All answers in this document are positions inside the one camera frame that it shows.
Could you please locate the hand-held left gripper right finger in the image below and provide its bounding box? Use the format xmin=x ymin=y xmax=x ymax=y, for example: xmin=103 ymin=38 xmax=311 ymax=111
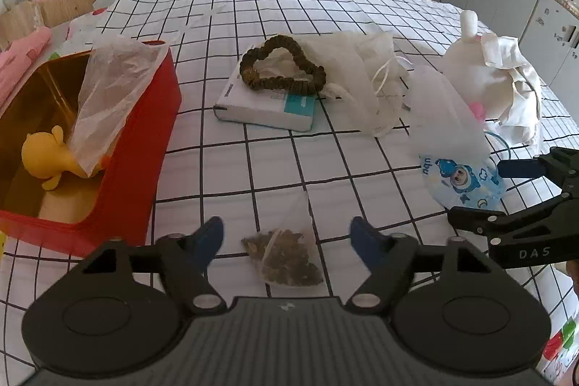
xmin=346 ymin=215 xmax=491 ymax=315

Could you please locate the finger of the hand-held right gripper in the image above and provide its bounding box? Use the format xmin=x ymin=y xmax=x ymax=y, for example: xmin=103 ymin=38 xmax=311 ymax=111
xmin=496 ymin=146 xmax=579 ymax=197
xmin=447 ymin=191 xmax=579 ymax=244

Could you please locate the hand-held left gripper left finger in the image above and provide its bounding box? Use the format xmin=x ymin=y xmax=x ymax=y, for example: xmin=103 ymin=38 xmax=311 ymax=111
xmin=81 ymin=215 xmax=228 ymax=315

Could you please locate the red box with gold interior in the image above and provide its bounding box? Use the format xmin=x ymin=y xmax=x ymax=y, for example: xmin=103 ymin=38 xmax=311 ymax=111
xmin=0 ymin=40 xmax=182 ymax=259

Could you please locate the white mesh bag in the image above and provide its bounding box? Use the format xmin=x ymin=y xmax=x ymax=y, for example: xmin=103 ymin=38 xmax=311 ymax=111
xmin=289 ymin=29 xmax=410 ymax=138

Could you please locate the frosted packet with blue cartoon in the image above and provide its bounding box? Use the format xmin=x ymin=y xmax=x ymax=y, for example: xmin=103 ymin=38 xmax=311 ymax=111
xmin=407 ymin=65 xmax=507 ymax=213

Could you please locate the clear sachet of dried herbs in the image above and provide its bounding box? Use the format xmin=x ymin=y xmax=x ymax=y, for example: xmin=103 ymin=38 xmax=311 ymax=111
xmin=241 ymin=191 xmax=324 ymax=285

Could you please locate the white cloth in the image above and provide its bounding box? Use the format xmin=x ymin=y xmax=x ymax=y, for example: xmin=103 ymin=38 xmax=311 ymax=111
xmin=479 ymin=32 xmax=544 ymax=154

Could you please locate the white plush toy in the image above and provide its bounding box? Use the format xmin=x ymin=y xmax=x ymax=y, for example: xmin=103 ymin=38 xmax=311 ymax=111
xmin=441 ymin=10 xmax=503 ymax=129

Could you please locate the white cardboard box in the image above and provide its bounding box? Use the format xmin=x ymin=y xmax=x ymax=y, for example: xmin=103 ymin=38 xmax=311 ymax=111
xmin=214 ymin=65 xmax=320 ymax=132

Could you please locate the clear plastic bag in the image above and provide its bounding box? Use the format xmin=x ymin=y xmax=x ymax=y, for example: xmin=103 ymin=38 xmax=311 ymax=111
xmin=71 ymin=34 xmax=170 ymax=178

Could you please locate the brown scrunchie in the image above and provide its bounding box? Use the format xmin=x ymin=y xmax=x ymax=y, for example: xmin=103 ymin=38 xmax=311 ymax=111
xmin=239 ymin=34 xmax=327 ymax=98

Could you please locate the yellow rubber duck toy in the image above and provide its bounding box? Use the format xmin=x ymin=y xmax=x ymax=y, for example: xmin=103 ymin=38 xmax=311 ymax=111
xmin=22 ymin=124 xmax=111 ymax=190

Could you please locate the pink cloth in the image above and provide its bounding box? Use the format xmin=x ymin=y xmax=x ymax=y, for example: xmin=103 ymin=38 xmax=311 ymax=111
xmin=0 ymin=26 xmax=52 ymax=102

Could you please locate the wooden side cabinet with clutter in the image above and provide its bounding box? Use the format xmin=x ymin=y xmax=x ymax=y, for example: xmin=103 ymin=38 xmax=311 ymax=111
xmin=0 ymin=0 xmax=93 ymax=47

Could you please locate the thin blue cord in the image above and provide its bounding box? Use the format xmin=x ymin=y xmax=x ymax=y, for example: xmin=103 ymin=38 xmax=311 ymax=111
xmin=484 ymin=130 xmax=514 ymax=163

